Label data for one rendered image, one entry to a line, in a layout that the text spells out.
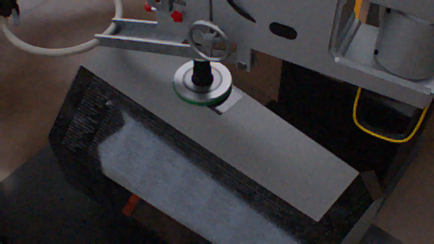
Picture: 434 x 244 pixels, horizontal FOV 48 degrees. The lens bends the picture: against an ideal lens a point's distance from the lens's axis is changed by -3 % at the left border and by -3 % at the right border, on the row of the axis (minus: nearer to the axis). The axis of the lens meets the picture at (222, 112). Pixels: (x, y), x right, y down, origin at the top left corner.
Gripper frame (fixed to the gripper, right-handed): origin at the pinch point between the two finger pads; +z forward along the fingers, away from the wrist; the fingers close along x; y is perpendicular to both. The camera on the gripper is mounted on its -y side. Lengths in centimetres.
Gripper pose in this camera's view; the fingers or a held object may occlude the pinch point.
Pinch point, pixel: (11, 21)
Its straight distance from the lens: 226.7
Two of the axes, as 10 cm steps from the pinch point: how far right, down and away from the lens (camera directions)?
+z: -0.5, 6.2, 7.9
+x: 10.0, 0.1, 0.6
